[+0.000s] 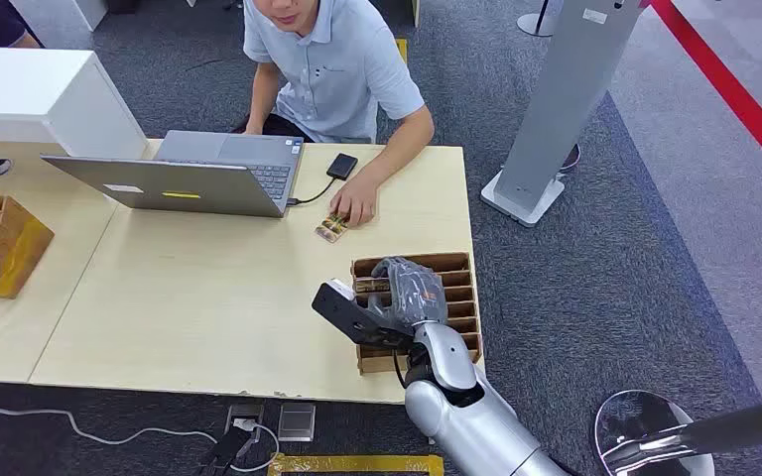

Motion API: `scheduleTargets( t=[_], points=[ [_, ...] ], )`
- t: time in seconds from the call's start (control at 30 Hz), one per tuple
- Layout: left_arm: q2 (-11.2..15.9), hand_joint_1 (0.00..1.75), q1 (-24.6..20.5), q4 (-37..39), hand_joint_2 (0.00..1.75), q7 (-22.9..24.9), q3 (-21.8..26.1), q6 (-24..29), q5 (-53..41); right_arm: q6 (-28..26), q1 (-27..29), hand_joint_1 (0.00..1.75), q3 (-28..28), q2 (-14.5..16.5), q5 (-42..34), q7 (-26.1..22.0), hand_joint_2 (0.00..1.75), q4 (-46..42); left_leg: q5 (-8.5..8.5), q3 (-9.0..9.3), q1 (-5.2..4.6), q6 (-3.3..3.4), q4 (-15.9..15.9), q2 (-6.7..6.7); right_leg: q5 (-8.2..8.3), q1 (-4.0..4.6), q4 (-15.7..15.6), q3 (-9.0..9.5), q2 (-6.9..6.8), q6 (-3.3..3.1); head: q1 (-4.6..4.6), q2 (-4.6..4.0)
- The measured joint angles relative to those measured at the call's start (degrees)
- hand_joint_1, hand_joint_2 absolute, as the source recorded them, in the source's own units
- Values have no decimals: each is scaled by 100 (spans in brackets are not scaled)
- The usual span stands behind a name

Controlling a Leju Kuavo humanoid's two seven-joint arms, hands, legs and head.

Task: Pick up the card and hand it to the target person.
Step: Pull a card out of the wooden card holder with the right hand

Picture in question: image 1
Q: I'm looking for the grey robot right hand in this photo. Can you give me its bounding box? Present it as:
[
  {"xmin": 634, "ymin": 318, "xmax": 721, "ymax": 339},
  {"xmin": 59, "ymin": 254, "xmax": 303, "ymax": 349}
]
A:
[{"xmin": 366, "ymin": 256, "xmax": 450, "ymax": 330}]

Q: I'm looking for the brown slotted card holder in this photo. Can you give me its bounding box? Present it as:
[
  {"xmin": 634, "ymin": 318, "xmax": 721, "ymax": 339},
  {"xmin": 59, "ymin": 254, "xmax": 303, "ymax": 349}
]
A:
[
  {"xmin": 0, "ymin": 191, "xmax": 56, "ymax": 300},
  {"xmin": 350, "ymin": 252, "xmax": 485, "ymax": 377}
]

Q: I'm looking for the red barrier belt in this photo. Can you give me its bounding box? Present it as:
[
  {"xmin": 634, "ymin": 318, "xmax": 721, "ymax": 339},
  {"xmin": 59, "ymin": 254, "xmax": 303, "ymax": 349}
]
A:
[{"xmin": 647, "ymin": 0, "xmax": 762, "ymax": 196}]

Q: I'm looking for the chrome stanchion post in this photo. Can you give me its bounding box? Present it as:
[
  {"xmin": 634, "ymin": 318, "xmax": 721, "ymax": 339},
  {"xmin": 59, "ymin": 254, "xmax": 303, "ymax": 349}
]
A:
[
  {"xmin": 516, "ymin": 0, "xmax": 565, "ymax": 38},
  {"xmin": 592, "ymin": 389, "xmax": 762, "ymax": 476}
]

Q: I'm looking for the black drive cable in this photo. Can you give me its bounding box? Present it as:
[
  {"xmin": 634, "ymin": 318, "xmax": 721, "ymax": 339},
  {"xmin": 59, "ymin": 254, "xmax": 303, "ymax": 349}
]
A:
[{"xmin": 285, "ymin": 176, "xmax": 337, "ymax": 207}]

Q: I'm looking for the white floor cable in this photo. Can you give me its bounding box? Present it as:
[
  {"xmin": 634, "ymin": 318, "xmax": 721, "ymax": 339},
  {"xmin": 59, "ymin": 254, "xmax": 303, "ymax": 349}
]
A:
[{"xmin": 0, "ymin": 399, "xmax": 282, "ymax": 474}]

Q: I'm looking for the person's left hand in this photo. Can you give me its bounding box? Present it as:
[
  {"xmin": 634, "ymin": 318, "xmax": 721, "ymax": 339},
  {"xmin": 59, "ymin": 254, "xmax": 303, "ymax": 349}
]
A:
[{"xmin": 329, "ymin": 172, "xmax": 380, "ymax": 229}]

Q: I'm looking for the grey kiosk stand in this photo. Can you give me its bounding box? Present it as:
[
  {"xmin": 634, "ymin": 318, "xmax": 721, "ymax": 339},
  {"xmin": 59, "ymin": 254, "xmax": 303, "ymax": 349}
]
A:
[{"xmin": 479, "ymin": 0, "xmax": 645, "ymax": 229}]

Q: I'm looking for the black power adapter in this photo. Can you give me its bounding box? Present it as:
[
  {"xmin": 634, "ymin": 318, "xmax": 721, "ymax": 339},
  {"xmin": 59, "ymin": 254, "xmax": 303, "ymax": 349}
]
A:
[{"xmin": 197, "ymin": 425, "xmax": 259, "ymax": 476}]

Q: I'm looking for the white cabinet box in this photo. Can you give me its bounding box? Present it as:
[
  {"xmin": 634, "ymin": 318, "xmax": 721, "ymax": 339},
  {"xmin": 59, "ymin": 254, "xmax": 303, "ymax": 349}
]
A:
[{"xmin": 0, "ymin": 46, "xmax": 150, "ymax": 161}]

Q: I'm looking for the floor socket box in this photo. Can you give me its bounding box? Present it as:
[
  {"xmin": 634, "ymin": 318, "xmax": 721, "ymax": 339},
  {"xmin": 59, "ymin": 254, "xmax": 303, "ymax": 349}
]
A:
[{"xmin": 224, "ymin": 402, "xmax": 266, "ymax": 436}]

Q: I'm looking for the metal floor plate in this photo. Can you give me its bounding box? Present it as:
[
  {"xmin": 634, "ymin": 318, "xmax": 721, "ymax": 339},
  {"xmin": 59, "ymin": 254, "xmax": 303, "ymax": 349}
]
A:
[{"xmin": 277, "ymin": 402, "xmax": 318, "ymax": 443}]

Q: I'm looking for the white furniture block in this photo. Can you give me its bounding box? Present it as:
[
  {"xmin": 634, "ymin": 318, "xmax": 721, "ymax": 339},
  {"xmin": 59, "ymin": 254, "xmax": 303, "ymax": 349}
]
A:
[{"xmin": 7, "ymin": 0, "xmax": 110, "ymax": 33}]

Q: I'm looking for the yellow floor tape frame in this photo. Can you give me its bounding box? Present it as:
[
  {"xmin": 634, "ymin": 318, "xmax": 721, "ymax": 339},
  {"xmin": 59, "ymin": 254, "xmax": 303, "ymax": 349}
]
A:
[{"xmin": 266, "ymin": 453, "xmax": 446, "ymax": 476}]

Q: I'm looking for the dark round floor disc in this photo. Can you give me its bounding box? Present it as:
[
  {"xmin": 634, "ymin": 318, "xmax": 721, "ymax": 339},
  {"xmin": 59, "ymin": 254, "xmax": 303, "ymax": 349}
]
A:
[{"xmin": 557, "ymin": 143, "xmax": 582, "ymax": 175}]

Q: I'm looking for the black external drive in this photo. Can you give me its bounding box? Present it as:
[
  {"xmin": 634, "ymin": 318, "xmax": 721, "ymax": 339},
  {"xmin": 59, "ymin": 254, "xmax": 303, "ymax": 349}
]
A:
[{"xmin": 325, "ymin": 153, "xmax": 360, "ymax": 181}]

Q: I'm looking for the silver laptop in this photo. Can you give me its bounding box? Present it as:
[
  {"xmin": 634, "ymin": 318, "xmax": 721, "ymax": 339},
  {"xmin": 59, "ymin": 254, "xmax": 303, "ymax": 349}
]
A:
[{"xmin": 40, "ymin": 129, "xmax": 306, "ymax": 219}]

